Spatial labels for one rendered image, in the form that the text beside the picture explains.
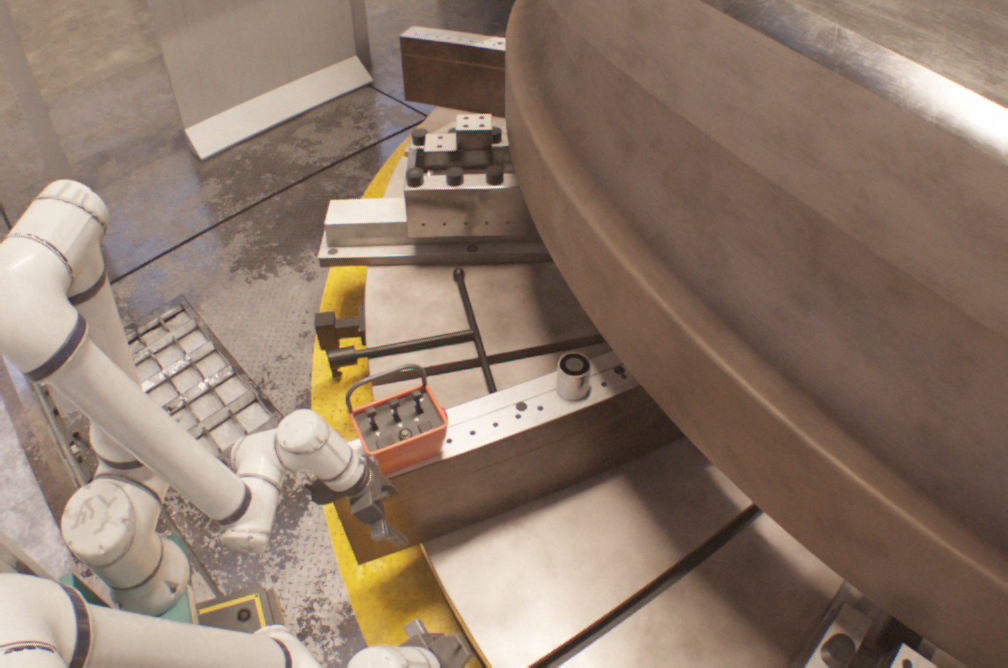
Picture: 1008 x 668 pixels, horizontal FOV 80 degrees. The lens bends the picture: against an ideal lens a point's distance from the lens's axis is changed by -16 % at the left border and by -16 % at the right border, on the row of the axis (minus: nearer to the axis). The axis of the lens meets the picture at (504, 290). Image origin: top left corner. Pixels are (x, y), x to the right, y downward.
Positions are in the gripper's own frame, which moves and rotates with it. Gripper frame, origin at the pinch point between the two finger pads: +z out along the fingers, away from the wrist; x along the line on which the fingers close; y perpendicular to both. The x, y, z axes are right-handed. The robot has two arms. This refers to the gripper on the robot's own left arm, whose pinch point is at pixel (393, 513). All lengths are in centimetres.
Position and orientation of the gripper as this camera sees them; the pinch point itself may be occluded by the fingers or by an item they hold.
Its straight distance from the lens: 150.2
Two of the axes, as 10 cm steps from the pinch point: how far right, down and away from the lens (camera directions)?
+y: 8.8, -4.7, -0.9
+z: 4.2, 6.6, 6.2
